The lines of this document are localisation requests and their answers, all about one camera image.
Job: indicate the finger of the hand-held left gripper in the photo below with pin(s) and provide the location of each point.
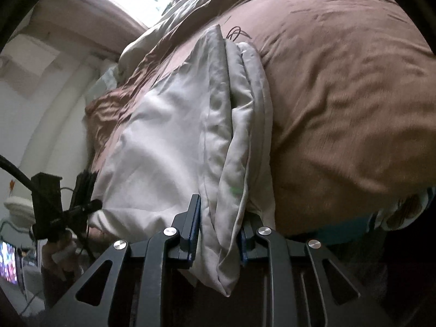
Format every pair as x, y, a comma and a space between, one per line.
89, 206
86, 185

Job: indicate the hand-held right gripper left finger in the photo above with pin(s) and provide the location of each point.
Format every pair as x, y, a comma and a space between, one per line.
195, 224

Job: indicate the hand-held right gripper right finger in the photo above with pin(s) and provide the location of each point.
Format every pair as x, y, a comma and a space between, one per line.
244, 249

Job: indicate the white elastic-waist pants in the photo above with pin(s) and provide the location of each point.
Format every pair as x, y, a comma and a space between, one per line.
163, 143

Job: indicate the person's left hand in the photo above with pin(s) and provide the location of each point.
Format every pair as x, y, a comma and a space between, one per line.
59, 255

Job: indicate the white rounded object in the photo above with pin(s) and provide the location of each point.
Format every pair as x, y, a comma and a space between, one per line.
17, 207

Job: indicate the lit display screen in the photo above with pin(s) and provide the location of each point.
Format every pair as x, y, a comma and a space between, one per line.
8, 262

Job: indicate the beige duvet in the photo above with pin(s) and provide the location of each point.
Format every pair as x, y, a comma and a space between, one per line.
143, 46

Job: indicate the patterned pillow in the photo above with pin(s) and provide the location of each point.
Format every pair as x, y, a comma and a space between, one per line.
405, 211

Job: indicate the brown bed blanket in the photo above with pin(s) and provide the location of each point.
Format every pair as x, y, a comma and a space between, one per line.
340, 92

